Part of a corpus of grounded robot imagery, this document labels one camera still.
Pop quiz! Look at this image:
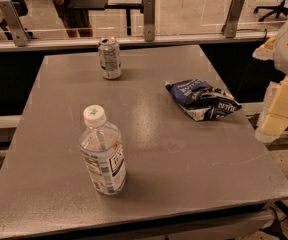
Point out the standing person in shorts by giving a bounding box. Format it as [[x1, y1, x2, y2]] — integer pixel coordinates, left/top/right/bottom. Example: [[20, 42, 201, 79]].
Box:
[[52, 0, 93, 38]]

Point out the middle metal barrier bracket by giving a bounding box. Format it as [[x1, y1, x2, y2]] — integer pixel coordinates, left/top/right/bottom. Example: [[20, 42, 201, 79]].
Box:
[[143, 0, 155, 42]]

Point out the metal barrier rail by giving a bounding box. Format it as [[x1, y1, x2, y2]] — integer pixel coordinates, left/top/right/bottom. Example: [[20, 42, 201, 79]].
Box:
[[0, 30, 277, 52]]

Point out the clear plastic water bottle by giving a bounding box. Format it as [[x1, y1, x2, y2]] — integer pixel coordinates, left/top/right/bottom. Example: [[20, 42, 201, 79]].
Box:
[[79, 105, 126, 195]]

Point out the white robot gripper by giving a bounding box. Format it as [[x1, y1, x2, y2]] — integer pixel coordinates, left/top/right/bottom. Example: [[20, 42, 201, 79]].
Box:
[[252, 20, 288, 143]]

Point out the metal barrier bracket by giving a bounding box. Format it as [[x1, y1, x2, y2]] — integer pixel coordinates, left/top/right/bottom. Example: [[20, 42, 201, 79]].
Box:
[[0, 0, 30, 47], [143, 0, 155, 42], [221, 0, 245, 38]]

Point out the left metal barrier bracket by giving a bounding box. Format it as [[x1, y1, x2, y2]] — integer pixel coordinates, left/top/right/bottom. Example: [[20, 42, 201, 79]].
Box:
[[0, 0, 30, 47]]

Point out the blue white chip bag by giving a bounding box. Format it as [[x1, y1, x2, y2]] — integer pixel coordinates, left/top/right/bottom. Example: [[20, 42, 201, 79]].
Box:
[[165, 79, 242, 121]]

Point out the right metal barrier bracket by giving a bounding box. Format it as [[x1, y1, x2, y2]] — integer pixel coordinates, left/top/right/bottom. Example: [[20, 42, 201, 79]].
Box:
[[221, 0, 245, 38]]

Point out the silver green soda can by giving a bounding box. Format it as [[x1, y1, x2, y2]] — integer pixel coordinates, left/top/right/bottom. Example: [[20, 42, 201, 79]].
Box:
[[98, 37, 122, 80]]

